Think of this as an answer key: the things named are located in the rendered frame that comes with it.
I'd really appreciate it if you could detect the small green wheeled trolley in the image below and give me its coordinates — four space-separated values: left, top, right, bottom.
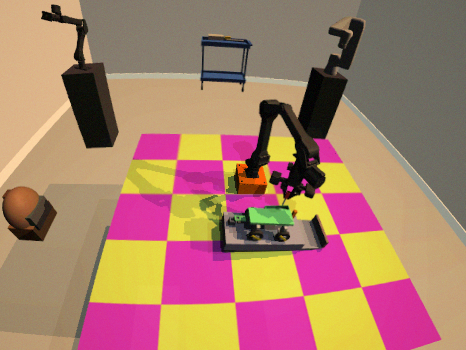
234 207 294 242

